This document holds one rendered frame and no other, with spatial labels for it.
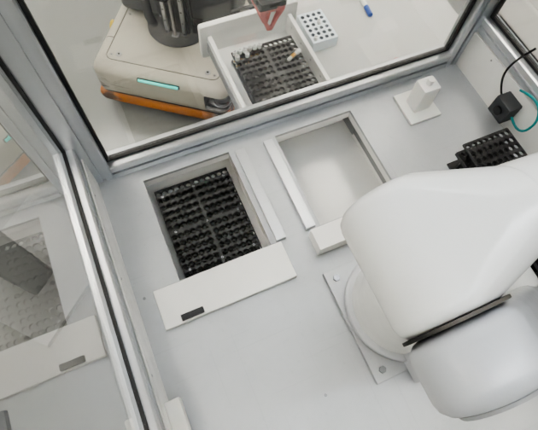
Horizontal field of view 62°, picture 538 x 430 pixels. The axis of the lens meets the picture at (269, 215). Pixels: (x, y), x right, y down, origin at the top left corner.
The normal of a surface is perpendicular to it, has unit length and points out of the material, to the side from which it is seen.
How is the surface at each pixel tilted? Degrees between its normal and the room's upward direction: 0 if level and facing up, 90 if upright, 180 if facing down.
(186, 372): 0
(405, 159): 0
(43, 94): 90
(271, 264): 0
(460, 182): 16
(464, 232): 10
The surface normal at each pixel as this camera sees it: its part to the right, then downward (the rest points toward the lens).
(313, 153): 0.05, -0.40
